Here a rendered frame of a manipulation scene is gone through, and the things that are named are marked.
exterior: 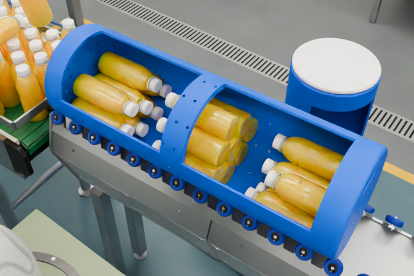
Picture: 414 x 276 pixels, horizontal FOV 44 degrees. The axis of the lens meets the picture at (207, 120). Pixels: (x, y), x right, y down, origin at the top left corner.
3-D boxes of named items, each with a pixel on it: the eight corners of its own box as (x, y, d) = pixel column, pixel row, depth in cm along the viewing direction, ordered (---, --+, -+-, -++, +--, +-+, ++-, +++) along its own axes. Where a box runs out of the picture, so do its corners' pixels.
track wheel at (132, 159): (140, 155, 141) (145, 154, 143) (128, 148, 143) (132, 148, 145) (135, 170, 142) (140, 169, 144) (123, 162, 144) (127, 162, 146)
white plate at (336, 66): (274, 60, 163) (273, 63, 164) (344, 105, 148) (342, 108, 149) (330, 28, 176) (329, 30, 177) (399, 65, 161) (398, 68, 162)
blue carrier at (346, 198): (328, 281, 120) (345, 222, 98) (60, 132, 155) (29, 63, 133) (374, 191, 135) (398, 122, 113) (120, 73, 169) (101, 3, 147)
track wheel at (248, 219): (259, 219, 126) (262, 217, 128) (244, 210, 128) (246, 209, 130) (252, 235, 127) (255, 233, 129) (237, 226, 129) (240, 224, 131)
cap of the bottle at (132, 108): (126, 117, 139) (131, 120, 138) (122, 108, 136) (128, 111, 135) (135, 107, 141) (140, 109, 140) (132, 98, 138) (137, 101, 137)
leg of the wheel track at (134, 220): (141, 262, 227) (125, 172, 183) (131, 256, 230) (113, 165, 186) (149, 253, 231) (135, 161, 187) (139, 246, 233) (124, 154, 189)
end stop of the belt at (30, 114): (17, 129, 153) (15, 122, 151) (15, 129, 154) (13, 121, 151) (107, 61, 177) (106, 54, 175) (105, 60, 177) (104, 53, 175)
